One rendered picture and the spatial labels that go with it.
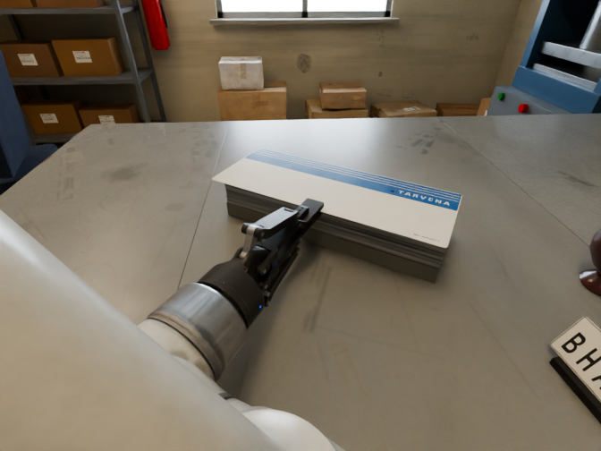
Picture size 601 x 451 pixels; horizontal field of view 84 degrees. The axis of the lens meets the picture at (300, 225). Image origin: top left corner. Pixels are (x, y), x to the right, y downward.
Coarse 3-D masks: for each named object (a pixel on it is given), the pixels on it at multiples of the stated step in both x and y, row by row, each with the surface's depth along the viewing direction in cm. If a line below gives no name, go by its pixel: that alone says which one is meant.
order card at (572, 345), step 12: (576, 324) 40; (588, 324) 39; (564, 336) 41; (576, 336) 40; (588, 336) 39; (600, 336) 38; (564, 348) 40; (576, 348) 39; (588, 348) 38; (600, 348) 37; (564, 360) 40; (576, 360) 39; (588, 360) 38; (600, 360) 37; (576, 372) 39; (588, 372) 38; (600, 372) 37; (588, 384) 38; (600, 384) 37; (600, 396) 36
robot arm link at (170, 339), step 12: (144, 324) 30; (156, 324) 29; (156, 336) 28; (168, 336) 28; (180, 336) 29; (168, 348) 28; (180, 348) 28; (192, 348) 29; (180, 360) 27; (192, 360) 28; (204, 360) 29; (192, 372) 27; (204, 372) 28; (216, 384) 28; (228, 396) 26
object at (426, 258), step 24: (240, 192) 62; (240, 216) 66; (264, 216) 62; (312, 240) 60; (336, 240) 57; (360, 240) 55; (384, 240) 52; (408, 240) 50; (384, 264) 55; (408, 264) 52; (432, 264) 50
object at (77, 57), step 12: (60, 48) 261; (72, 48) 262; (84, 48) 262; (96, 48) 263; (108, 48) 264; (60, 60) 265; (72, 60) 266; (84, 60) 267; (96, 60) 268; (108, 60) 269; (120, 60) 281; (72, 72) 271; (84, 72) 272; (96, 72) 273; (108, 72) 274; (120, 72) 279
